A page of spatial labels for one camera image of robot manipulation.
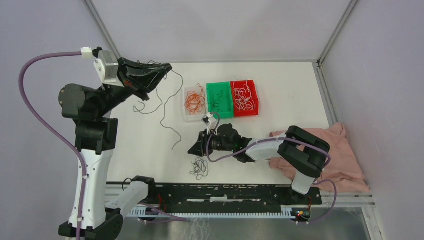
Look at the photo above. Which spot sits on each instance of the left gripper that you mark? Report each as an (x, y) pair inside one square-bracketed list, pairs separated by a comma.
[(140, 78)]

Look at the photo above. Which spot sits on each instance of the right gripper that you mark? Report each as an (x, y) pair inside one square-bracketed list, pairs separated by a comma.
[(200, 148)]

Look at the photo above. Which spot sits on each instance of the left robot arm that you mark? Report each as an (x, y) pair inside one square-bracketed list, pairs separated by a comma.
[(93, 218)]

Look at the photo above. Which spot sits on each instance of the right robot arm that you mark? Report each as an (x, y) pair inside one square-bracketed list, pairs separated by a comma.
[(307, 153)]

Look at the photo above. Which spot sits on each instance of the clear plastic bin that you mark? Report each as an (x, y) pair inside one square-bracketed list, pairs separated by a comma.
[(194, 102)]

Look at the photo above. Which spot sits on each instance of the green plastic bin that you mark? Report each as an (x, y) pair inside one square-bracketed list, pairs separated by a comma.
[(220, 99)]

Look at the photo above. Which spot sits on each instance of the red plastic bin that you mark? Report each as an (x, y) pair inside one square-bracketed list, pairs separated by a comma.
[(245, 98)]

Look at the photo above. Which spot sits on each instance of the pink cloth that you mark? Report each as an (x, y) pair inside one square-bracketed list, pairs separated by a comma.
[(343, 169)]

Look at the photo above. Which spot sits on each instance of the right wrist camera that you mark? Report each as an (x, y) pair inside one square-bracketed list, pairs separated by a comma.
[(212, 121)]

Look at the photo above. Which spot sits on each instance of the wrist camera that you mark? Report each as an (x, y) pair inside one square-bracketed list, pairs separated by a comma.
[(212, 121), (105, 63)]

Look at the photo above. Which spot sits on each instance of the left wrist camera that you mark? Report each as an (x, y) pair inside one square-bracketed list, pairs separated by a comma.
[(105, 63)]

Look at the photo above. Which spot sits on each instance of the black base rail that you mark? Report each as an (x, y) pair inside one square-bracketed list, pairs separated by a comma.
[(190, 198)]

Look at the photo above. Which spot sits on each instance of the blue cable duct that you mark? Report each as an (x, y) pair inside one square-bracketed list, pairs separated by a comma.
[(144, 212)]

